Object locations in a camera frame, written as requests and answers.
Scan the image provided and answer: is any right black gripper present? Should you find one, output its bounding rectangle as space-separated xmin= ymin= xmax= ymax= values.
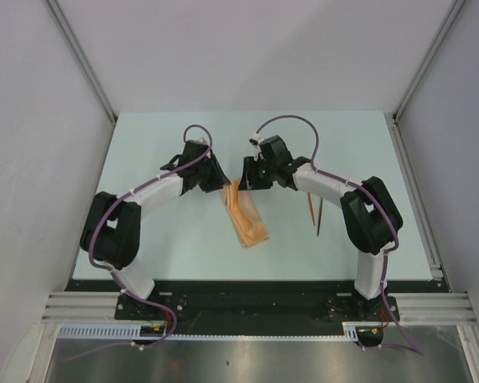
xmin=238 ymin=156 xmax=277 ymax=192

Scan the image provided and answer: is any peach cloth napkin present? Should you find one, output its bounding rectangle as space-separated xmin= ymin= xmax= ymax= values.
xmin=223 ymin=179 xmax=269 ymax=248

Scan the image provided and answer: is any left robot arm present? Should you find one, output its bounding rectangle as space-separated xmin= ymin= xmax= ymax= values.
xmin=80 ymin=139 xmax=230 ymax=319

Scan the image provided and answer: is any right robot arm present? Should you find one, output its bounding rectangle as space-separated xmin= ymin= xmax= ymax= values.
xmin=239 ymin=133 xmax=403 ymax=320

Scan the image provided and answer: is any orange fork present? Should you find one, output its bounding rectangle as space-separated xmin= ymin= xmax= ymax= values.
xmin=307 ymin=193 xmax=316 ymax=226

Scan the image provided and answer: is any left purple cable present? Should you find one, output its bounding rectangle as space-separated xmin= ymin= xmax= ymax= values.
xmin=61 ymin=124 xmax=213 ymax=360

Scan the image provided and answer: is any purple cable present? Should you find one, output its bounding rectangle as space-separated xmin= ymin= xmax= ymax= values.
xmin=61 ymin=124 xmax=213 ymax=360
xmin=255 ymin=115 xmax=424 ymax=356

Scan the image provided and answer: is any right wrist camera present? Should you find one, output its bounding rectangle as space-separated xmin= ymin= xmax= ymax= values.
xmin=249 ymin=132 xmax=263 ymax=160

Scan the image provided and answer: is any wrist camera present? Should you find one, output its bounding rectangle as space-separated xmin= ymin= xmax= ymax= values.
xmin=196 ymin=137 xmax=208 ymax=145
xmin=249 ymin=132 xmax=263 ymax=160

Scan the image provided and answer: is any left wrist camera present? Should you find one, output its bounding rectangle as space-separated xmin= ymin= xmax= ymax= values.
xmin=196 ymin=137 xmax=208 ymax=145

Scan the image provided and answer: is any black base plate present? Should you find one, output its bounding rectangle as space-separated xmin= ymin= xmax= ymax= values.
xmin=65 ymin=279 xmax=450 ymax=336

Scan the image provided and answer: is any left aluminium frame post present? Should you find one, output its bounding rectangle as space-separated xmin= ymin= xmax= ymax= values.
xmin=42 ymin=0 xmax=118 ymax=126

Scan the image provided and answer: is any aluminium frame post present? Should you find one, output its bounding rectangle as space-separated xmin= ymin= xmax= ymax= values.
xmin=42 ymin=0 xmax=118 ymax=126
xmin=391 ymin=0 xmax=469 ymax=122

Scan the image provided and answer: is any slotted cable duct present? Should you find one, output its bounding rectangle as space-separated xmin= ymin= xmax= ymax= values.
xmin=57 ymin=323 xmax=373 ymax=343

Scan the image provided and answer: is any aluminium front rail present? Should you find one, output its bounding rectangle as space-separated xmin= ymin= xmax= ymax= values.
xmin=42 ymin=291 xmax=477 ymax=326

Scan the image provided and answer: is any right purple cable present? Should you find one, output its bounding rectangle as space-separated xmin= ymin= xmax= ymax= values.
xmin=255 ymin=115 xmax=424 ymax=356

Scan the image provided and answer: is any right aluminium frame post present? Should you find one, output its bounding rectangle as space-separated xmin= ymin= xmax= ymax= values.
xmin=391 ymin=0 xmax=469 ymax=122

